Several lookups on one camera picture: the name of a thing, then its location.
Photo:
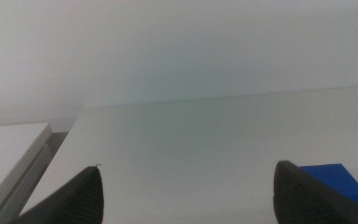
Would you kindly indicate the white side table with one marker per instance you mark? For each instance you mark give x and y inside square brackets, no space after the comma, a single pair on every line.
[5,155]

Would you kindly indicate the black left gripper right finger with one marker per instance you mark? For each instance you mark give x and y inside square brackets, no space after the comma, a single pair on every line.
[303,202]

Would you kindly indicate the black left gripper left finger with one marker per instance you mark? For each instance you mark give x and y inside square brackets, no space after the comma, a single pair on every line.
[79,199]

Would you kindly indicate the blue cube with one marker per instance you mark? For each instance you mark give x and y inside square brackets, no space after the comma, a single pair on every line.
[337,177]

